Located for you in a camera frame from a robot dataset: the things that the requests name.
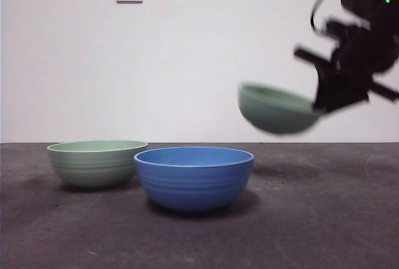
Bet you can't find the pale green ribbed bowl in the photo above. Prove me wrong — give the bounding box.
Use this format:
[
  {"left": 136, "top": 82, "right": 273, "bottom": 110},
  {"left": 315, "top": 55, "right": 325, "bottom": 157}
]
[
  {"left": 46, "top": 139, "right": 148, "bottom": 189},
  {"left": 238, "top": 82, "right": 328, "bottom": 135}
]

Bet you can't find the blue ribbed bowl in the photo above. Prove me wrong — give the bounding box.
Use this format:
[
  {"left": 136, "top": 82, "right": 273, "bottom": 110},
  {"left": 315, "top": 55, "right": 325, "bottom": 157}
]
[{"left": 133, "top": 146, "right": 255, "bottom": 214}]

